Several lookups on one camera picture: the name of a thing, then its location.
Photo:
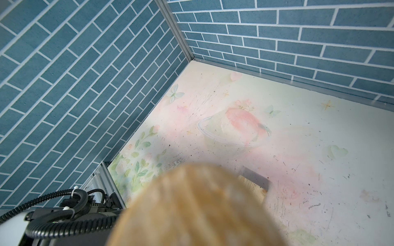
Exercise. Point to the wooden plank with nails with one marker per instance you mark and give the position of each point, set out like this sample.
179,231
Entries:
257,184

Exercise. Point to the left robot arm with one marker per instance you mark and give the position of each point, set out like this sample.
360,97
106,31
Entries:
71,217

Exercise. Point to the wooden claw hammer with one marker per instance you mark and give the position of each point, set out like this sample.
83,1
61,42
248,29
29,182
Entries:
195,204

